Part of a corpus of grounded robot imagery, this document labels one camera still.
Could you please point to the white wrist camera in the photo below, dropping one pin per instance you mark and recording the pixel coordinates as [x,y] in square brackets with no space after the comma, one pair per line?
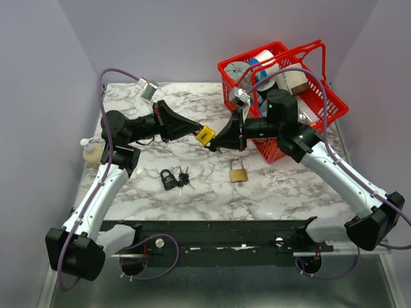
[148,89]
[241,99]

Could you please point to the blue white paper cup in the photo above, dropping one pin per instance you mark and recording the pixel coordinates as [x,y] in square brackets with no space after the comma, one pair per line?
[268,68]

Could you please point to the cream soap pump bottle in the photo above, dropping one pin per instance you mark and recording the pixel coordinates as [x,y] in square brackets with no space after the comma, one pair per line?
[92,152]

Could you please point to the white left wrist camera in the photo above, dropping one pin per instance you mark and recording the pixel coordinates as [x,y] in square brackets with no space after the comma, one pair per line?
[148,89]

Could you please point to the brass padlock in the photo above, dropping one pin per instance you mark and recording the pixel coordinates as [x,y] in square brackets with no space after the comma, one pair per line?
[238,175]

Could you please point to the black and aluminium base rail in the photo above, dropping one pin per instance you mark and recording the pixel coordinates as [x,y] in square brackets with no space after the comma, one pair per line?
[232,243]

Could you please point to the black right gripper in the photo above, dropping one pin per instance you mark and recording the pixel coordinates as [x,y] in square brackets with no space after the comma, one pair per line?
[230,136]

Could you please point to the grey wrapped roll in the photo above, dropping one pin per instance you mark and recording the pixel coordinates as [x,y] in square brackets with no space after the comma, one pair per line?
[235,71]

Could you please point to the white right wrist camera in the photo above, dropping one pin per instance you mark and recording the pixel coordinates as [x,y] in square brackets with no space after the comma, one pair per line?
[241,99]

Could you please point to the red plastic shopping basket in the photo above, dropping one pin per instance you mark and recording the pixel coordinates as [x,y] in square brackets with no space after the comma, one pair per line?
[315,99]

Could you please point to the black key bunch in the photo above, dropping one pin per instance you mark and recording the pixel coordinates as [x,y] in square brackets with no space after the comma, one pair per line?
[184,180]

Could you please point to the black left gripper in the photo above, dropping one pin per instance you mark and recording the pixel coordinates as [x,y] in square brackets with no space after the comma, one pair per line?
[169,123]

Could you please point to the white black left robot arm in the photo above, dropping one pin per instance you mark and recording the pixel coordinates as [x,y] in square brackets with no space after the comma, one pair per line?
[78,248]

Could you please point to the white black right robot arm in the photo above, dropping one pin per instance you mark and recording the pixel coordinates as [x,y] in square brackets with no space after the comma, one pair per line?
[376,211]

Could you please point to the cream brown foam block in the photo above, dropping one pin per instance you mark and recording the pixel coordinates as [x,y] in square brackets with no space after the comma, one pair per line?
[294,82]

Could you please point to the yellow black padlock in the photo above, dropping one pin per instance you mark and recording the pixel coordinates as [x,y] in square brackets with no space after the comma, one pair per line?
[205,135]

